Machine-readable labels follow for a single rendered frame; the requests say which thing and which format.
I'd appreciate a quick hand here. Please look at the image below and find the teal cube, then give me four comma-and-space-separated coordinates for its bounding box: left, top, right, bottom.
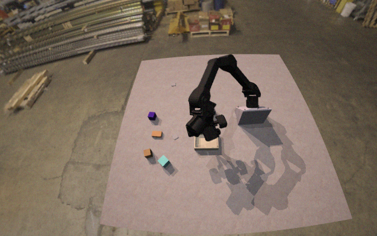
158, 155, 171, 168

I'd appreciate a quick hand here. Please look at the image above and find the beige rectangular tray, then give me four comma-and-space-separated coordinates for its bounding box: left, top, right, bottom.
194, 134, 219, 150

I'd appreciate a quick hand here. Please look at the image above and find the orange rectangular block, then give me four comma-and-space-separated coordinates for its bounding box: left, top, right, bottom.
151, 131, 162, 138

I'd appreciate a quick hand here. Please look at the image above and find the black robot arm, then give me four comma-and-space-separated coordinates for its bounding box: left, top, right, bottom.
186, 54, 261, 142

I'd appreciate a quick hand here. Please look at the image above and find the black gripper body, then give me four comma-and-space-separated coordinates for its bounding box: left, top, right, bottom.
187, 115, 227, 137

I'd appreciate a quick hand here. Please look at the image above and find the brown cube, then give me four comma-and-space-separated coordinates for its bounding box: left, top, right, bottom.
143, 148, 153, 158

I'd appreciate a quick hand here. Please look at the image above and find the small purple cube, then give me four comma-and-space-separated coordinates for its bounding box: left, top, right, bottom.
147, 112, 157, 120

